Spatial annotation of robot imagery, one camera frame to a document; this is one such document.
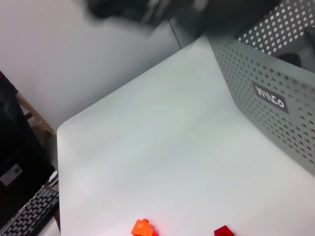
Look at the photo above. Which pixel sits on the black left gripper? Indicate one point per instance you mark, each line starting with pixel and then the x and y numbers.
pixel 221 14

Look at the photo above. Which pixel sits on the grey perforated storage basket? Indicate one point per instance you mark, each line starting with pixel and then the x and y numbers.
pixel 270 86

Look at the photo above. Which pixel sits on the wooden chair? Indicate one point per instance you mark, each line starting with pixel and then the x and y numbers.
pixel 37 115

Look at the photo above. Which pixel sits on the dark red long brick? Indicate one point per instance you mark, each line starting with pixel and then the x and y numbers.
pixel 224 231

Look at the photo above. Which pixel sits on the orange red slope brick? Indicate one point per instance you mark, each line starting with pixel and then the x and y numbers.
pixel 144 228

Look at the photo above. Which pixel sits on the white computer mouse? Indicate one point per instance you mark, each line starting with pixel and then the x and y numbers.
pixel 53 177

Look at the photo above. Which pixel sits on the black computer monitor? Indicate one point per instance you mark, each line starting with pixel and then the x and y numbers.
pixel 17 137

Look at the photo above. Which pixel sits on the black keyboard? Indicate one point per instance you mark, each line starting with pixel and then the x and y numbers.
pixel 27 214

